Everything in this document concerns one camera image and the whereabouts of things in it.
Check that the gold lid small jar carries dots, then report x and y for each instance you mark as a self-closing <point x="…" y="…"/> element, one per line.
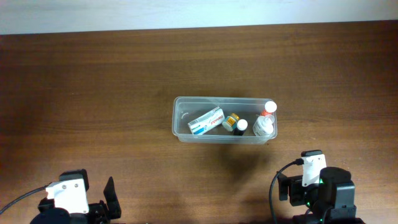
<point x="230" y="122"/>

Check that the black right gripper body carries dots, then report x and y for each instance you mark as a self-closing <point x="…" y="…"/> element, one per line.
<point x="296" y="191"/>

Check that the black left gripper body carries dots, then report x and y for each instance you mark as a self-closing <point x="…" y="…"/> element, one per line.
<point x="97" y="209"/>

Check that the orange tube white cap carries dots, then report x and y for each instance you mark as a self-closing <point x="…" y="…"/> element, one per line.
<point x="269" y="108"/>

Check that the white squeeze bottle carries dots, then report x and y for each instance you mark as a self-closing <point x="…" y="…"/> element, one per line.
<point x="264" y="126"/>

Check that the black bottle white cap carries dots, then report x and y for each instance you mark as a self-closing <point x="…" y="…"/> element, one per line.
<point x="241" y="127"/>

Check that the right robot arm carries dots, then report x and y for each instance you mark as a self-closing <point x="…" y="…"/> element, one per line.
<point x="330" y="200"/>

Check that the clear plastic container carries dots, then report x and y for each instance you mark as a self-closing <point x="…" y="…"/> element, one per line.
<point x="188" y="108"/>

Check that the white blue small box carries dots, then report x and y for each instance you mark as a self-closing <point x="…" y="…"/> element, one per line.
<point x="207" y="122"/>

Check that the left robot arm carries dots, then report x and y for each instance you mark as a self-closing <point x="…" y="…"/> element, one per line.
<point x="66" y="202"/>

